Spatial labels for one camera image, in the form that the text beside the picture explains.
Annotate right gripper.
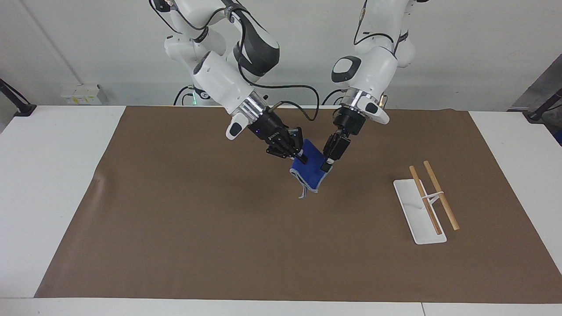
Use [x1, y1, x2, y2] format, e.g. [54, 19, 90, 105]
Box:
[250, 110, 308, 165]

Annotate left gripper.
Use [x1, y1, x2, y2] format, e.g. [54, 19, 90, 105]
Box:
[331, 106, 366, 140]

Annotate blue towel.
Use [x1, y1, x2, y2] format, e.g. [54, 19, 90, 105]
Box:
[289, 139, 333, 199]

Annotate white rack with wooden rods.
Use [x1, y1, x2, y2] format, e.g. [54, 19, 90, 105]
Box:
[393, 161, 461, 245]

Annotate black stand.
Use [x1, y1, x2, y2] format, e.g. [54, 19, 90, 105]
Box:
[0, 78, 37, 117]
[522, 88, 562, 123]

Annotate black cable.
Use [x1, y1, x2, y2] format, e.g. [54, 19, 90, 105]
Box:
[353, 0, 411, 57]
[148, 0, 246, 44]
[322, 89, 347, 106]
[237, 39, 320, 122]
[173, 85, 196, 106]

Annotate white wall socket box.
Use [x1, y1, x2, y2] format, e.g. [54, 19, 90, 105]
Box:
[61, 84, 108, 106]

